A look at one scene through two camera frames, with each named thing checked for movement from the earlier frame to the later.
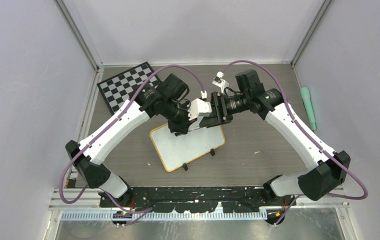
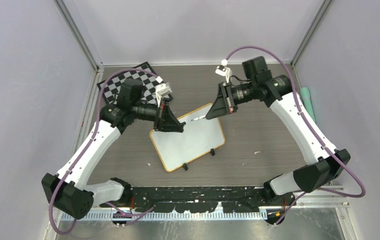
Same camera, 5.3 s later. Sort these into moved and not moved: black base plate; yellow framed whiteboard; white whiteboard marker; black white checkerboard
Moved: white whiteboard marker
Not moved: black white checkerboard; black base plate; yellow framed whiteboard
